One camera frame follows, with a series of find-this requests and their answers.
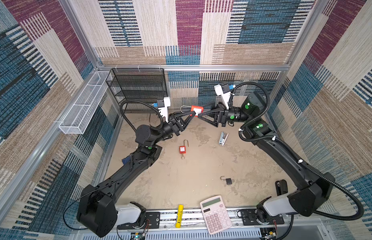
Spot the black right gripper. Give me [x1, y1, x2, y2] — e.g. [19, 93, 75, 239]
[196, 100, 251, 128]

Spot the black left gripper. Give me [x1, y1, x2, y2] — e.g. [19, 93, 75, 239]
[151, 112, 193, 148]

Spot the red padlock with label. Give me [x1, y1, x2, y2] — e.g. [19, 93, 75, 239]
[180, 105, 204, 117]

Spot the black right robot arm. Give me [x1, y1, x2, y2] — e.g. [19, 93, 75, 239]
[198, 93, 335, 223]

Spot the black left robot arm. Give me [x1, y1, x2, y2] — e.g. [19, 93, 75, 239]
[77, 111, 196, 238]

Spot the grey stapler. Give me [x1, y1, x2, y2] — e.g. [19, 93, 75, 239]
[219, 132, 229, 146]

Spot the black mesh shelf rack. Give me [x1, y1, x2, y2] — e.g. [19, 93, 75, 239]
[106, 68, 169, 113]

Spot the small black padlock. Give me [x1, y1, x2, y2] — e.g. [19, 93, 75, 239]
[220, 176, 233, 185]

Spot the dark blue book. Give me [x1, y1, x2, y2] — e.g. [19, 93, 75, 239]
[122, 156, 132, 166]

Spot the yellow marker pen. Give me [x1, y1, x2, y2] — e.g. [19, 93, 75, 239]
[175, 205, 184, 229]

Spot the pink calculator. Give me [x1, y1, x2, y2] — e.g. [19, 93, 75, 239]
[200, 195, 232, 235]

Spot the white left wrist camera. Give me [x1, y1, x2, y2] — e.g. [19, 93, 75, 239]
[153, 97, 171, 122]

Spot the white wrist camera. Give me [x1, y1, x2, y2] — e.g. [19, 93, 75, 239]
[153, 97, 171, 122]
[214, 84, 236, 110]

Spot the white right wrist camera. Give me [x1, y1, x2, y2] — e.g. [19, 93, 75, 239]
[214, 84, 236, 110]

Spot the black corrugated left cable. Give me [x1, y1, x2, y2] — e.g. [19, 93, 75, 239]
[119, 99, 164, 133]

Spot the black corrugated cable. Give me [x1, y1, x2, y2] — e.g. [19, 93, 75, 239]
[119, 99, 164, 133]
[227, 81, 365, 221]

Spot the white wire mesh basket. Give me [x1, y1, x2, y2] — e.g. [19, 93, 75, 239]
[59, 71, 109, 135]

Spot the black corrugated right cable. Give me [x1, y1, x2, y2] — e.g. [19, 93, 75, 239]
[227, 81, 365, 221]

